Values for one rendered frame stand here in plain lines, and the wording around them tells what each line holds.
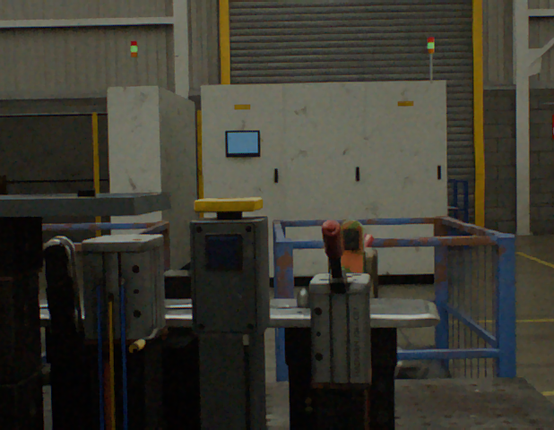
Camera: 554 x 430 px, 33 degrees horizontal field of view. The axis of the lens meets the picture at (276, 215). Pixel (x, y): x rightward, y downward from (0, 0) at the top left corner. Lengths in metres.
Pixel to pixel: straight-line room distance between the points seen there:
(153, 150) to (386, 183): 2.31
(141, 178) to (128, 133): 0.46
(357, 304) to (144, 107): 8.23
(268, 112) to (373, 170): 1.18
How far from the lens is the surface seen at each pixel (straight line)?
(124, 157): 9.26
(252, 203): 0.90
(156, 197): 0.96
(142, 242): 1.08
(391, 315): 1.18
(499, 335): 3.23
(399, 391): 2.06
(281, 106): 9.19
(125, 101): 9.28
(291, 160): 9.16
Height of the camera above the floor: 1.19
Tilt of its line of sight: 3 degrees down
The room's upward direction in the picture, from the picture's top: 1 degrees counter-clockwise
